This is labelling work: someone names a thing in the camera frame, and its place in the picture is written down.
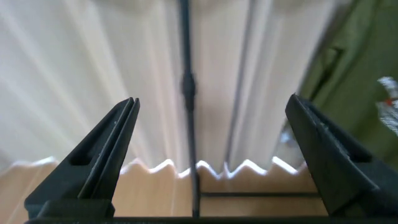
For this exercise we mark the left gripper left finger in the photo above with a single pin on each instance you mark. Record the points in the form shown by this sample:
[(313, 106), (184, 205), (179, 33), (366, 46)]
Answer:
[(87, 174)]

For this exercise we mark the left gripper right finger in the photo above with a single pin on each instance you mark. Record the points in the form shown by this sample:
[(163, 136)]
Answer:
[(342, 171)]

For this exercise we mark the green long-sleeved shirt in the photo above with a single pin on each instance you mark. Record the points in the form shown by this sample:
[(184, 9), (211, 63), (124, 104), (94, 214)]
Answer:
[(363, 62)]

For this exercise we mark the black clothes rack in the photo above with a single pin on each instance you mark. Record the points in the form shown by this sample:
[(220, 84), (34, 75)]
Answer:
[(188, 87)]

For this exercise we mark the beige curtain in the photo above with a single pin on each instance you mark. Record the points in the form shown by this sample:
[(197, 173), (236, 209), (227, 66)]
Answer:
[(93, 77)]

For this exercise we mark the metal curtain wand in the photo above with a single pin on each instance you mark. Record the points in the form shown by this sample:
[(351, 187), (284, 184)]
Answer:
[(242, 77)]

